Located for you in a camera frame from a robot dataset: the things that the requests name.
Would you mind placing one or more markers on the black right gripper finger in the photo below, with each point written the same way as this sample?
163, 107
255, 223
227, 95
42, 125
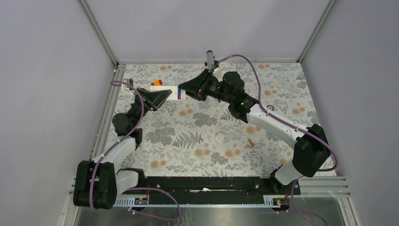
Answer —
194, 84
196, 94

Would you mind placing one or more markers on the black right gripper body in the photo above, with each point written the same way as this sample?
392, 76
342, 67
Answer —
210, 88

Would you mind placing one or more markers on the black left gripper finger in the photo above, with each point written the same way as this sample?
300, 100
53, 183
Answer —
157, 100
146, 93

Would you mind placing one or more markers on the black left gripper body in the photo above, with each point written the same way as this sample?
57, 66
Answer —
135, 109

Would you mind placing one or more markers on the white remote battery cover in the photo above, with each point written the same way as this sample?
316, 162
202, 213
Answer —
219, 137

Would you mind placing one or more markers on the orange battery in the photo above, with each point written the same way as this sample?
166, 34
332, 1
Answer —
251, 143

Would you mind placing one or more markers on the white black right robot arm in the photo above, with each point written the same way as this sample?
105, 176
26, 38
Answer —
309, 143

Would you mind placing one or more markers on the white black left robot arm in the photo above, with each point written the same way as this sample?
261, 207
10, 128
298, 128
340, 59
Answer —
99, 181

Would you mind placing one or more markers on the orange toy car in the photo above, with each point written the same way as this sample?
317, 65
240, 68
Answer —
157, 83

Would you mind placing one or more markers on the floral patterned table mat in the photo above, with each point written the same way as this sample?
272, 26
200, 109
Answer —
179, 138

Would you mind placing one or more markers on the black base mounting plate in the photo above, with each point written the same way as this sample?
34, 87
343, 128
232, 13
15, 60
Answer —
226, 189

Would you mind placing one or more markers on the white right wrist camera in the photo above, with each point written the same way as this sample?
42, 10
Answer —
217, 71

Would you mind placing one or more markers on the aluminium frame rail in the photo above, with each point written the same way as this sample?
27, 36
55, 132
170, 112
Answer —
98, 32

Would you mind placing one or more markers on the slotted grey cable duct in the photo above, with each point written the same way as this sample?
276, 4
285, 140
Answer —
142, 201

